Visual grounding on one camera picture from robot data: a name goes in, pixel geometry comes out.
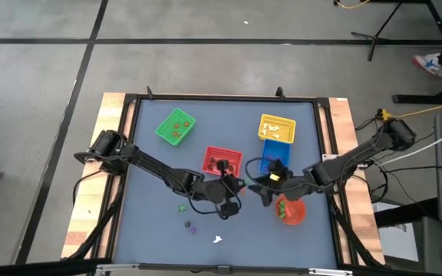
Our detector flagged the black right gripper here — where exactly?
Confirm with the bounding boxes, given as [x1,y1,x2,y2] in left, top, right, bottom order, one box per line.
[248,159,305,209]

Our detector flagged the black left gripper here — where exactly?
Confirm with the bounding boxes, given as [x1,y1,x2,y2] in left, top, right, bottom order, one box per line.
[201,159,246,221]

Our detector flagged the blue plastic basket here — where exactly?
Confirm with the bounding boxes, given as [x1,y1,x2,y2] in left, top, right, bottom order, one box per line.
[259,138,292,176]

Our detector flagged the red plastic basket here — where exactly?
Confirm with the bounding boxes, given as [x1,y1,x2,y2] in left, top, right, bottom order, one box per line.
[200,145,243,179]

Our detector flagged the orange plastic bowl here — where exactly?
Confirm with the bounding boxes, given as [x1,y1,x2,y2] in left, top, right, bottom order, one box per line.
[274,193,307,226]

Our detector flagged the yellow plastic basket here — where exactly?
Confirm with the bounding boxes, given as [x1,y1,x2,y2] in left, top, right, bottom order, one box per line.
[257,113,297,145]

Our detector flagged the green plastic basket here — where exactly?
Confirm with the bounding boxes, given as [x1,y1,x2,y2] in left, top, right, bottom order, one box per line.
[154,107,197,147]

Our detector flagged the white box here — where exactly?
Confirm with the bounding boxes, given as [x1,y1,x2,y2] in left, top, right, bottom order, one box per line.
[372,202,420,264]

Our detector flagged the black stand foot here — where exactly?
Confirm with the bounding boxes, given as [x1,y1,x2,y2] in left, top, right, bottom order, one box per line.
[392,74,442,105]

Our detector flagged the black tripod stand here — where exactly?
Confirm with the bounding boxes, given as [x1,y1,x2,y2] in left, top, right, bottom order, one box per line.
[350,0,442,62]

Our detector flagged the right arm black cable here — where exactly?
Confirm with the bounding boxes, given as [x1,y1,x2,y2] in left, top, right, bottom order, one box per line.
[244,156,283,189]

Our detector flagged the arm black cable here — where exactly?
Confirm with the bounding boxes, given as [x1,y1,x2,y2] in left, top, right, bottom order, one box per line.
[184,179,243,220]
[244,156,283,189]

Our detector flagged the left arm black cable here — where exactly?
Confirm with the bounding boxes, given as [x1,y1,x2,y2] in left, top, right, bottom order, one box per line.
[184,179,243,220]

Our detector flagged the black table frame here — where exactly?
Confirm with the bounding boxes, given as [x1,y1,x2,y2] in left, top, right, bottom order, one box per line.
[61,86,386,276]

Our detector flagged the yellow floor cable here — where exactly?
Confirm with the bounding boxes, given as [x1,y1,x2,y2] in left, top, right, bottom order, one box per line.
[376,97,442,122]

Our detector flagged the white cable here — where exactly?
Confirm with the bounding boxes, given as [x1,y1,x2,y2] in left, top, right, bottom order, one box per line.
[374,122,442,169]

